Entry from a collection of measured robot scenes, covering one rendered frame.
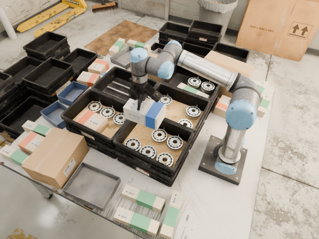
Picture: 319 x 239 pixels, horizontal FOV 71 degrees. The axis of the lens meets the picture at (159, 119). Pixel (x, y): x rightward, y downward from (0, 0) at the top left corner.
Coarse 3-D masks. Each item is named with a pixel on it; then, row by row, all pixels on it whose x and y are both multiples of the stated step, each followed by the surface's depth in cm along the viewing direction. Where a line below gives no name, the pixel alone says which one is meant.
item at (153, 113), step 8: (128, 104) 120; (144, 104) 121; (152, 104) 121; (160, 104) 121; (128, 112) 120; (144, 112) 117; (152, 112) 117; (160, 112) 117; (136, 120) 122; (144, 120) 119; (152, 120) 116; (160, 120) 121; (152, 128) 121
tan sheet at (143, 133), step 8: (136, 128) 149; (144, 128) 149; (128, 136) 144; (136, 136) 144; (144, 136) 145; (168, 136) 145; (144, 144) 141; (152, 144) 141; (184, 144) 142; (160, 152) 137; (168, 152) 137; (176, 152) 138; (176, 160) 134
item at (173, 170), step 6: (162, 120) 141; (126, 126) 137; (180, 126) 138; (120, 132) 134; (192, 132) 135; (114, 138) 131; (114, 144) 130; (120, 144) 128; (186, 144) 130; (126, 150) 128; (132, 150) 126; (144, 156) 123; (180, 156) 124; (150, 162) 124; (156, 162) 121; (168, 168) 119; (174, 168) 119
